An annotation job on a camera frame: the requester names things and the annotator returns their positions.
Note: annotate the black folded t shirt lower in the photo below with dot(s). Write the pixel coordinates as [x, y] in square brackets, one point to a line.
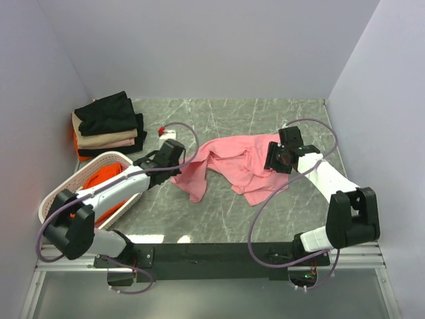
[137, 147]

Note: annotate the aluminium frame rail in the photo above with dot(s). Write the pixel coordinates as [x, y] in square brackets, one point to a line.
[364, 256]

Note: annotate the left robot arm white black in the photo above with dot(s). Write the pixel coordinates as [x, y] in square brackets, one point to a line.
[70, 223]

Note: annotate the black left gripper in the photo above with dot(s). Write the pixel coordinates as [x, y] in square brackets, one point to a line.
[177, 156]

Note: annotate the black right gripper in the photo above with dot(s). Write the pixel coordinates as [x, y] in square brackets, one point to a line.
[271, 157]

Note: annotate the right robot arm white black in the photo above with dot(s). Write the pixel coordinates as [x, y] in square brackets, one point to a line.
[352, 216]

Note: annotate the black folded t shirt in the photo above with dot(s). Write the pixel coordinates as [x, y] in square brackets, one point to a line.
[111, 114]
[137, 147]

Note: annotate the orange folded t shirt bottom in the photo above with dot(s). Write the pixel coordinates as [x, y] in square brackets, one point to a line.
[79, 157]

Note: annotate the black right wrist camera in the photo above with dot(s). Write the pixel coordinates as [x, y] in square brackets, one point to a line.
[290, 137]

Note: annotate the orange t shirt in basket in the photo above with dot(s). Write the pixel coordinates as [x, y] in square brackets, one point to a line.
[103, 174]

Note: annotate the beige folded t shirt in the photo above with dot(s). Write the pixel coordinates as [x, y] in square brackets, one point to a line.
[99, 139]

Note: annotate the white plastic laundry basket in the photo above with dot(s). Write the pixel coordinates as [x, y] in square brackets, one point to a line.
[108, 164]

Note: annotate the black folded t shirt top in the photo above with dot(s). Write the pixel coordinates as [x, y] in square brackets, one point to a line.
[111, 114]

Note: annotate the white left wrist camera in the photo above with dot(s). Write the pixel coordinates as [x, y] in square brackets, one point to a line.
[165, 134]

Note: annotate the light pink folded t shirt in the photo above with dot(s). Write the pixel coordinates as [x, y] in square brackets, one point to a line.
[117, 144]

